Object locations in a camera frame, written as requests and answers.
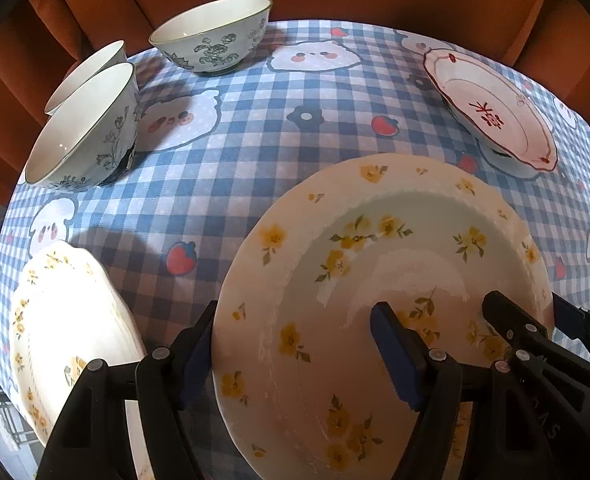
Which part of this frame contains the large yellow flower plate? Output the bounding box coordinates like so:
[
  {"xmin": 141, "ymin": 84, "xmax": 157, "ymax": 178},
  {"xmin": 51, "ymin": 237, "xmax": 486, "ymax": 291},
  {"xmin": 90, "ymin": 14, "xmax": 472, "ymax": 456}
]
[{"xmin": 211, "ymin": 154, "xmax": 556, "ymax": 480}]

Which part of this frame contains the blue checked cartoon tablecloth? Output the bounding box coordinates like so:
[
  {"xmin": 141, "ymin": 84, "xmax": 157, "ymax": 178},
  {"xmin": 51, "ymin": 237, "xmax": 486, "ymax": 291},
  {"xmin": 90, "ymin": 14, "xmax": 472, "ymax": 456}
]
[{"xmin": 0, "ymin": 19, "xmax": 590, "ymax": 480}]

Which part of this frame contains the tall grey floral bowl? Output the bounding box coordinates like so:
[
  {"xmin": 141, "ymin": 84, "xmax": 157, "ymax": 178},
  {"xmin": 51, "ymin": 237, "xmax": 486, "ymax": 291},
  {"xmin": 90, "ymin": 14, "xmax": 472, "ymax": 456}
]
[
  {"xmin": 43, "ymin": 40, "xmax": 127, "ymax": 116},
  {"xmin": 24, "ymin": 62, "xmax": 140, "ymax": 190}
]

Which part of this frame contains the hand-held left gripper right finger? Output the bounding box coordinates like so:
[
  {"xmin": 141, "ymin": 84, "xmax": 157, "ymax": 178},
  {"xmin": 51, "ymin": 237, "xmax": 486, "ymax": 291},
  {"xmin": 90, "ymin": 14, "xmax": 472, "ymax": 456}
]
[{"xmin": 370, "ymin": 301, "xmax": 531, "ymax": 480}]

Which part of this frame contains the scalloped yellow flower plate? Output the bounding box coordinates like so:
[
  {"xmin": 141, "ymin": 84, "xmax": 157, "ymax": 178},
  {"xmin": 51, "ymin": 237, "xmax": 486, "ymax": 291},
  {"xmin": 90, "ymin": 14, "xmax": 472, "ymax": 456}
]
[{"xmin": 9, "ymin": 241, "xmax": 151, "ymax": 480}]

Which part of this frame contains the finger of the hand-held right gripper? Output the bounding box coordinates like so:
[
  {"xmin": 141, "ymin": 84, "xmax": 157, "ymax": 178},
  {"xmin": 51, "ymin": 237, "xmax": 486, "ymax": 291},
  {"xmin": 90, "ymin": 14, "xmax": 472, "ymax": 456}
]
[
  {"xmin": 555, "ymin": 296, "xmax": 590, "ymax": 361},
  {"xmin": 482, "ymin": 291, "xmax": 590, "ymax": 391}
]

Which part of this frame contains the wide green floral bowl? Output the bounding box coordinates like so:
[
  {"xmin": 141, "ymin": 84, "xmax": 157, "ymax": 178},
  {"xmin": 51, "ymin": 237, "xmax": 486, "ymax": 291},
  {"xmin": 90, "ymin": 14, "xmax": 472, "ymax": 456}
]
[{"xmin": 148, "ymin": 0, "xmax": 274, "ymax": 77}]

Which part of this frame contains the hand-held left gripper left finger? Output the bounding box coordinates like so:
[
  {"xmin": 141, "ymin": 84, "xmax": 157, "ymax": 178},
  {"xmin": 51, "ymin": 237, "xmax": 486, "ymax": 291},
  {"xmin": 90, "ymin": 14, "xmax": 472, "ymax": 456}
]
[{"xmin": 35, "ymin": 301, "xmax": 219, "ymax": 480}]

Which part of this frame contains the red rimmed white plate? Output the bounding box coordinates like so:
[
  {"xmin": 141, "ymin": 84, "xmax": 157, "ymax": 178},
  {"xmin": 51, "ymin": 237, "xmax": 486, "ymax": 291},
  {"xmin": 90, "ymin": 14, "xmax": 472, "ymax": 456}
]
[{"xmin": 421, "ymin": 47, "xmax": 560, "ymax": 181}]

